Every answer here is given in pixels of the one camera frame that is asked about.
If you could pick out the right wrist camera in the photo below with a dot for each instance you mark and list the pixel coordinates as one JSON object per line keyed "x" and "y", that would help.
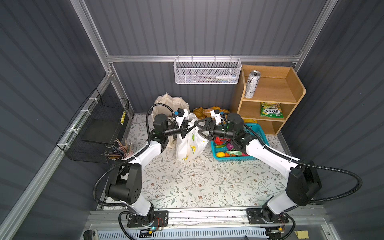
{"x": 217, "y": 116}

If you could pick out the left silver drink can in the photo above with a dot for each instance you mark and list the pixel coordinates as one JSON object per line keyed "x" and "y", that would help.
{"x": 252, "y": 83}

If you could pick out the black wire wall basket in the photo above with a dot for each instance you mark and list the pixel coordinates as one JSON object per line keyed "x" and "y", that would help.
{"x": 102, "y": 120}

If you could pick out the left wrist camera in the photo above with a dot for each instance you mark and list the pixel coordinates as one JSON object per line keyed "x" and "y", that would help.
{"x": 180, "y": 115}

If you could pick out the teal plastic basket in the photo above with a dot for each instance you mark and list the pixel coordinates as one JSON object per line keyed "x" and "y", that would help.
{"x": 234, "y": 155}

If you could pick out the floral table mat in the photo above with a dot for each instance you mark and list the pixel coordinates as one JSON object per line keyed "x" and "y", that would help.
{"x": 205, "y": 182}

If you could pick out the white wire wall basket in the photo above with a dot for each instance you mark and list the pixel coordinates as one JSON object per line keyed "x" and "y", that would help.
{"x": 207, "y": 71}

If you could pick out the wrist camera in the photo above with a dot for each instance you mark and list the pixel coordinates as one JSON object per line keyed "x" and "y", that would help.
{"x": 217, "y": 116}
{"x": 180, "y": 115}

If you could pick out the red tomato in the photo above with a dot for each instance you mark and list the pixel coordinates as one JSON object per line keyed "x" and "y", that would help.
{"x": 218, "y": 141}

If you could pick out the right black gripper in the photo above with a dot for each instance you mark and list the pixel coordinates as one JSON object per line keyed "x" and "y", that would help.
{"x": 211, "y": 130}

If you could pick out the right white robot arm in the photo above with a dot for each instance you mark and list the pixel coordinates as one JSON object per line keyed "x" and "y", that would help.
{"x": 303, "y": 181}

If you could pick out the yellow lemon lower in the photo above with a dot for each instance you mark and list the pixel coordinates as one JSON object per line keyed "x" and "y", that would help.
{"x": 220, "y": 155}

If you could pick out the white plastic grocery bag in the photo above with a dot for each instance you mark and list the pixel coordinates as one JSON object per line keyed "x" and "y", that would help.
{"x": 193, "y": 144}

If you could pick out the wooden shelf unit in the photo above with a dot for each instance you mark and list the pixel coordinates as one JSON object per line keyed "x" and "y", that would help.
{"x": 279, "y": 85}

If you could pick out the cream canvas tote bag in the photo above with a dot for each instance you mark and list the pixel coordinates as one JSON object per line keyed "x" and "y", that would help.
{"x": 166, "y": 104}

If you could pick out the yellow bread tray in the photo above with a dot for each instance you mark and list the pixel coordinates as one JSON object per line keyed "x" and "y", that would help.
{"x": 201, "y": 113}

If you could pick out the pink pencil cup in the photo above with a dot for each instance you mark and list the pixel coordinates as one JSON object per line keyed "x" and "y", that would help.
{"x": 119, "y": 150}

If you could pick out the green Fox's candy bag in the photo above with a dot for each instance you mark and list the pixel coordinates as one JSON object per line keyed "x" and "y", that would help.
{"x": 271, "y": 110}

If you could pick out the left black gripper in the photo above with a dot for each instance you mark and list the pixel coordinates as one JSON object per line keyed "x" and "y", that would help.
{"x": 183, "y": 130}

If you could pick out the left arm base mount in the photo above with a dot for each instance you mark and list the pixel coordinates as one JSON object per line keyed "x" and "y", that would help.
{"x": 153, "y": 219}

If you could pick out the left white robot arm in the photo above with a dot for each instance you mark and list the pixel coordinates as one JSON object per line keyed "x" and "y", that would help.
{"x": 124, "y": 183}

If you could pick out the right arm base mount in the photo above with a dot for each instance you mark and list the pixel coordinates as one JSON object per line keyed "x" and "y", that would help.
{"x": 262, "y": 216}

